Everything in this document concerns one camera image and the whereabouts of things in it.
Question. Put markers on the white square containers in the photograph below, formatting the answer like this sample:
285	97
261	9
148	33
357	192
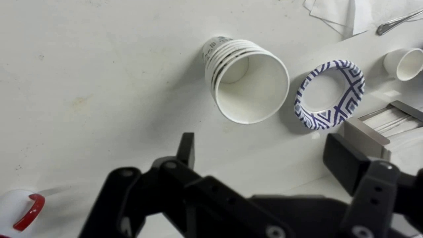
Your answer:
387	120

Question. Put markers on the small white cup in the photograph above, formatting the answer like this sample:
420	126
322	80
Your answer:
410	66

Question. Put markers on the blue patterned paper bowl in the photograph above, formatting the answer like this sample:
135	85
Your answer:
328	94

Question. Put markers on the dark metal spoon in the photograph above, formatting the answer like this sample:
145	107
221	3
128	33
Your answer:
384	28

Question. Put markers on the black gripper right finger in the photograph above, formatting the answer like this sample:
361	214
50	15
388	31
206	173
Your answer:
378	199

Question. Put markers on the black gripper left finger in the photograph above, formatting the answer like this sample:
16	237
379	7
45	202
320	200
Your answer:
176	206

